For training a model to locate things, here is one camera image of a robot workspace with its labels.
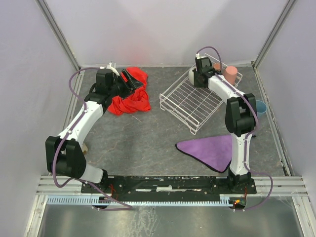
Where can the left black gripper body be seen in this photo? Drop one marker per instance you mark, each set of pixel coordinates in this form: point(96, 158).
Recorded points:
point(126, 82)

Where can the blue plastic cup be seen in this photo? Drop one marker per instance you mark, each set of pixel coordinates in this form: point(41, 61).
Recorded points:
point(261, 108)

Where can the salmon pink ceramic mug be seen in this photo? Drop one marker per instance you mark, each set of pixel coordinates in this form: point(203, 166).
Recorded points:
point(217, 67)

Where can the beige cup behind arm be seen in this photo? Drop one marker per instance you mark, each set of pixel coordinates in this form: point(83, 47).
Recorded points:
point(84, 148)

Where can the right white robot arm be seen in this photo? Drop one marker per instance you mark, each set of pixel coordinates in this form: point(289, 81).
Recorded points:
point(240, 116)

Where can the purple microfiber cloth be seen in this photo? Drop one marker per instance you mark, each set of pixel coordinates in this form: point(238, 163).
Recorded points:
point(214, 152)

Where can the cream ceramic mug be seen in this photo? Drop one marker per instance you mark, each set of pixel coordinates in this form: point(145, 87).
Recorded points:
point(191, 76)

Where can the pink plastic tumbler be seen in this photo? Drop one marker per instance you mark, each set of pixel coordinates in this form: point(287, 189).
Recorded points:
point(230, 74)

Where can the white wire dish rack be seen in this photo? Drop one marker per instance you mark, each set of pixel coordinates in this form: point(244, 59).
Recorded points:
point(193, 106)

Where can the black mounting base plate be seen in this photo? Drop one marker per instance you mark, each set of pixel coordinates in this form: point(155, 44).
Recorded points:
point(173, 188)

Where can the red crumpled cloth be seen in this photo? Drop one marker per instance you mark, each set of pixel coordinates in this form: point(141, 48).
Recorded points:
point(139, 101)

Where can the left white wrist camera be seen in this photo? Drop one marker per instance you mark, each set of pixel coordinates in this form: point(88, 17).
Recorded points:
point(112, 66)

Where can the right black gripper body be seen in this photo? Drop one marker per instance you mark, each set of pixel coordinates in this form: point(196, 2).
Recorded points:
point(215, 73)

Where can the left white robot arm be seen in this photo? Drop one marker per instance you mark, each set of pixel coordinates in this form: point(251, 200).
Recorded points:
point(64, 154)

